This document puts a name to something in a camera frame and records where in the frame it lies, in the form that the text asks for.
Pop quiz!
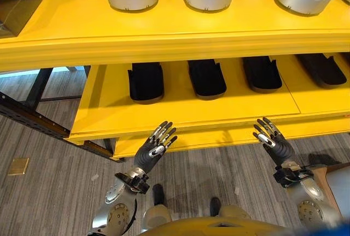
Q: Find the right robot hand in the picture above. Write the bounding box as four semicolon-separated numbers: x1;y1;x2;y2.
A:
253;116;296;167

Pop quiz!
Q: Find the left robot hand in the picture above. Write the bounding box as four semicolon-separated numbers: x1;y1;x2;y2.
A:
133;121;178;175

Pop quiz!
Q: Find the yellow shelf board with soles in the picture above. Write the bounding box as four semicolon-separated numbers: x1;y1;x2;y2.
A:
67;52;350;146

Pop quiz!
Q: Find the yellow shelf board with motors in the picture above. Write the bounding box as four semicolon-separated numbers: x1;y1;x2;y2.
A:
0;0;350;72

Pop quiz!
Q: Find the brown cardboard box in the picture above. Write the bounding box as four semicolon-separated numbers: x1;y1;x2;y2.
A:
0;0;43;38

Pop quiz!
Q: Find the robot left leg and foot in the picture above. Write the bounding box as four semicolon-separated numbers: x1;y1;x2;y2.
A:
141;183;173;233

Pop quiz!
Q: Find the robot leg and foot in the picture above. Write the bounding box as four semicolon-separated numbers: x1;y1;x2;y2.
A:
209;197;251;220
141;183;173;233

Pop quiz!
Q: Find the black sole-shaped part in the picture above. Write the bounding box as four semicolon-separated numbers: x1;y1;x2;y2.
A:
296;53;348;89
242;56;283;93
127;62;165;102
187;59;228;98

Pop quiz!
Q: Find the robot right leg and foot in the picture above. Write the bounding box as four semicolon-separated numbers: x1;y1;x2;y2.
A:
209;197;251;220

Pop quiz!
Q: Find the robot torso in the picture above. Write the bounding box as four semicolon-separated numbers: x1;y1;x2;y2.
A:
149;216;290;236

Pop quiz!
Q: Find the brass floor socket plate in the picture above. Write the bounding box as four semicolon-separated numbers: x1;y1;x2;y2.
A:
8;157;31;176

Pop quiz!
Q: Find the black perforated shelf rail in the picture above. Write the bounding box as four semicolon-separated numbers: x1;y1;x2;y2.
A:
0;91;114;158

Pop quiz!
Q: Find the black shelf upright post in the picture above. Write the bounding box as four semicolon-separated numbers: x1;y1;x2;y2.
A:
25;67;54;108

